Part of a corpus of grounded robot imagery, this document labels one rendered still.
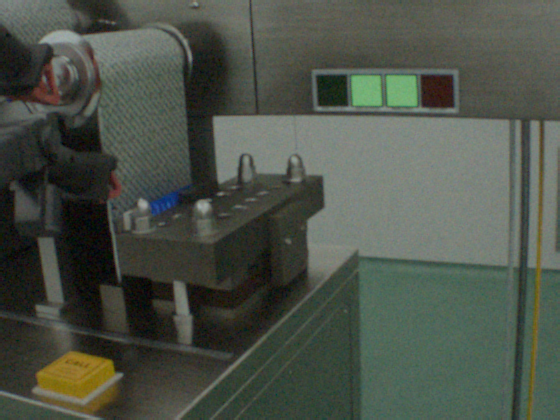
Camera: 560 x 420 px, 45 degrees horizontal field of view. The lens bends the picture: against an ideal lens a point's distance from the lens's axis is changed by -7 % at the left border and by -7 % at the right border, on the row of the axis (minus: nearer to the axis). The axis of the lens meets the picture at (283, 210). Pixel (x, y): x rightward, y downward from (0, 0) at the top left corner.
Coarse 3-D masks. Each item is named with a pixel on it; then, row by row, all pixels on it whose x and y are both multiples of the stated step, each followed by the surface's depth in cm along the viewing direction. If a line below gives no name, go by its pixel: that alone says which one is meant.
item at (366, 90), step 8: (352, 80) 118; (360, 80) 117; (368, 80) 117; (376, 80) 116; (352, 88) 118; (360, 88) 118; (368, 88) 117; (376, 88) 117; (352, 96) 119; (360, 96) 118; (368, 96) 118; (376, 96) 117; (360, 104) 118; (368, 104) 118; (376, 104) 117
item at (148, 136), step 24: (168, 96) 118; (120, 120) 106; (144, 120) 112; (168, 120) 118; (120, 144) 106; (144, 144) 112; (168, 144) 119; (120, 168) 107; (144, 168) 113; (168, 168) 119; (144, 192) 113; (168, 192) 120; (120, 216) 108
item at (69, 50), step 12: (60, 48) 100; (72, 48) 99; (72, 60) 100; (84, 60) 99; (84, 72) 99; (84, 84) 100; (84, 96) 100; (48, 108) 104; (60, 108) 103; (72, 108) 102
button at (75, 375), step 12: (60, 360) 85; (72, 360) 85; (84, 360) 85; (96, 360) 85; (108, 360) 85; (48, 372) 82; (60, 372) 82; (72, 372) 82; (84, 372) 82; (96, 372) 82; (108, 372) 84; (48, 384) 82; (60, 384) 81; (72, 384) 80; (84, 384) 80; (96, 384) 82; (72, 396) 80; (84, 396) 80
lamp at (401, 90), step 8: (392, 80) 115; (400, 80) 115; (408, 80) 114; (392, 88) 116; (400, 88) 115; (408, 88) 114; (392, 96) 116; (400, 96) 115; (408, 96) 115; (416, 96) 114; (392, 104) 116; (400, 104) 116; (408, 104) 115; (416, 104) 115
